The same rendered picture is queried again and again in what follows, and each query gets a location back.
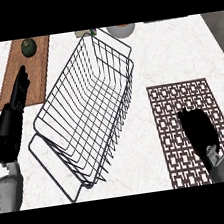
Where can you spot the brown wooden cutting board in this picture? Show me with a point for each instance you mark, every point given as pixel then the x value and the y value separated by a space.
pixel 33 73

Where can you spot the dark green avocado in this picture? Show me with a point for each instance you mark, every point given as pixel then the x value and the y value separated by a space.
pixel 29 47

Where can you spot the brown patterned placemat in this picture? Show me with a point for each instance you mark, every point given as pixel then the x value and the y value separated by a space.
pixel 180 107

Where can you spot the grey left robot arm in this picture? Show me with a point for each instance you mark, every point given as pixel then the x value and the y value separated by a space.
pixel 7 189

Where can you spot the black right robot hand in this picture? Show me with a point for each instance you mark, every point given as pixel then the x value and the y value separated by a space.
pixel 200 130

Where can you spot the grey bowl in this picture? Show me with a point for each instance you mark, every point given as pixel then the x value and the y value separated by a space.
pixel 121 30

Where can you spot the small green and beige item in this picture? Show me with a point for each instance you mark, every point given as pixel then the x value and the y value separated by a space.
pixel 85 33

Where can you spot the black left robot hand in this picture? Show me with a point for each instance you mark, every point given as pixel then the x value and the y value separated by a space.
pixel 8 132

